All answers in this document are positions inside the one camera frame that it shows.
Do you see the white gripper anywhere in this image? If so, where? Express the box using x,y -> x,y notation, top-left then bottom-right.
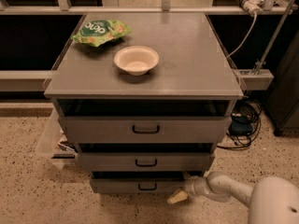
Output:
167,172 -> 214,204

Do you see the grey bottom drawer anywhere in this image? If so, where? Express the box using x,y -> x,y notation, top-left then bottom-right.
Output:
90,171 -> 205,194

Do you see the grey drawer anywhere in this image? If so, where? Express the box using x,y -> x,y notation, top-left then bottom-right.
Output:
59,117 -> 231,144
78,153 -> 215,172
90,171 -> 205,194

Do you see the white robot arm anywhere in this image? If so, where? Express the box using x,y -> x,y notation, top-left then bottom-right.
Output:
167,172 -> 299,224

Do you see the grey middle drawer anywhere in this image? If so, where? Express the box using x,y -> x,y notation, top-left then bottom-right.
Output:
78,153 -> 215,172

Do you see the grey drawer cabinet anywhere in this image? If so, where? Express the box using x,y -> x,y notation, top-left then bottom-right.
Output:
43,11 -> 244,194

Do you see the grey top drawer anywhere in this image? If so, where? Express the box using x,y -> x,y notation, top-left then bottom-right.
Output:
59,117 -> 231,144

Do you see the blue power adapter box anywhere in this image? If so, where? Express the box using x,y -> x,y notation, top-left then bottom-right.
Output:
229,116 -> 253,136

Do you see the dark grey side cabinet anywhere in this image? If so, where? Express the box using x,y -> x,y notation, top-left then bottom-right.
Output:
264,31 -> 299,136

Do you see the beige paper bowl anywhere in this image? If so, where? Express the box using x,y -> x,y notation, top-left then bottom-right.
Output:
114,46 -> 160,76

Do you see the green snack bag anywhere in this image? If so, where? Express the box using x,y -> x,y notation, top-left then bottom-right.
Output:
72,20 -> 132,48

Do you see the metal diagonal strut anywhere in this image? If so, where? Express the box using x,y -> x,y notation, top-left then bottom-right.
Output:
251,0 -> 295,75

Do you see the white power strip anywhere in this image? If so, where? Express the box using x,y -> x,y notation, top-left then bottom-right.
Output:
236,0 -> 263,16

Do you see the black cable bundle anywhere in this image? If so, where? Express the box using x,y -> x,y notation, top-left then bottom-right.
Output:
216,99 -> 263,151

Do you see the white power cable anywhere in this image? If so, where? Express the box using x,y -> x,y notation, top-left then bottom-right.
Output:
225,11 -> 258,60

